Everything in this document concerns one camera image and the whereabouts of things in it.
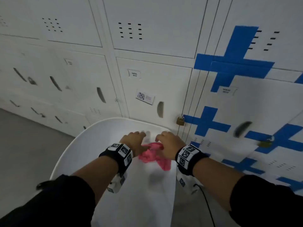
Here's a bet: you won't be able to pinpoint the black long-sleeved shirt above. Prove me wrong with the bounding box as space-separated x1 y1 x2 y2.
0 174 303 227

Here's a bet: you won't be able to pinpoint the black marker wristband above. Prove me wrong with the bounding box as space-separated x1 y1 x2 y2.
99 143 134 175
175 144 209 177

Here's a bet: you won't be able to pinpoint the person's right hand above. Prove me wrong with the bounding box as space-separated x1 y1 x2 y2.
155 131 187 161

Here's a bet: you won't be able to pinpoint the small white door label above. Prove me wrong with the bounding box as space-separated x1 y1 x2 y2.
219 86 238 95
127 69 142 80

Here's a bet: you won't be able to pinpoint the white printed code sticker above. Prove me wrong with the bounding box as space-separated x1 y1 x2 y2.
136 89 156 106

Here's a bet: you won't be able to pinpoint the wall of white locker doors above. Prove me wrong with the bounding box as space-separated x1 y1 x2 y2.
0 0 303 196

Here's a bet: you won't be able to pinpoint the blue tape crosses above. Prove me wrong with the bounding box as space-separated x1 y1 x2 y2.
183 25 303 192

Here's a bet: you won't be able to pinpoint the person's left hand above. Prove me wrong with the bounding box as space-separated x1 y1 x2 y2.
119 131 147 158

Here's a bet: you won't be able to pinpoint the white plastic chair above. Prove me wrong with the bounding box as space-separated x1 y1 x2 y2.
49 117 181 227

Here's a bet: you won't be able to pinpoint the person's left forearm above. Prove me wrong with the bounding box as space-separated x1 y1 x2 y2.
71 155 119 206

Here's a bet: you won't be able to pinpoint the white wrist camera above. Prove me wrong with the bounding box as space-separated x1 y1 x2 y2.
106 171 128 194
176 172 204 195

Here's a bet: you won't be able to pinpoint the person's right forearm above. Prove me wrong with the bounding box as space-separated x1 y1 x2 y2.
192 157 247 212

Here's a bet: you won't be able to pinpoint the black cable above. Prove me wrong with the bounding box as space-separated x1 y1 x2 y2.
193 184 216 227

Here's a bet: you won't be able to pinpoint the pink cloth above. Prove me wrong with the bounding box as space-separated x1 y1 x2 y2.
138 142 172 172

